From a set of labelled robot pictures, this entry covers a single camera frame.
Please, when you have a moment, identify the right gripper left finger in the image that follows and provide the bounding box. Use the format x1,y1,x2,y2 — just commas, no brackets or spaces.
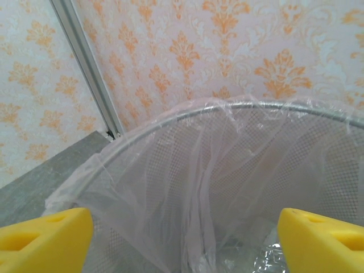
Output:
0,207,94,273

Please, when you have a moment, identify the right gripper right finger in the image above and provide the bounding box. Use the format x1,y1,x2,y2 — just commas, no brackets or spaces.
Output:
277,207,364,273

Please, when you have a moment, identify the clear plastic bin liner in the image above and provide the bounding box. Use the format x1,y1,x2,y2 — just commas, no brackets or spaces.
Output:
45,95,364,273

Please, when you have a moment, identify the wire mesh waste bin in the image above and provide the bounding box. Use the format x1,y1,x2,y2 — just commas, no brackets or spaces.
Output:
45,98,364,273

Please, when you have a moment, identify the aluminium frame post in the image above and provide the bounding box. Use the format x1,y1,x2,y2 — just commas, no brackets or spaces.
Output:
50,0,125,140

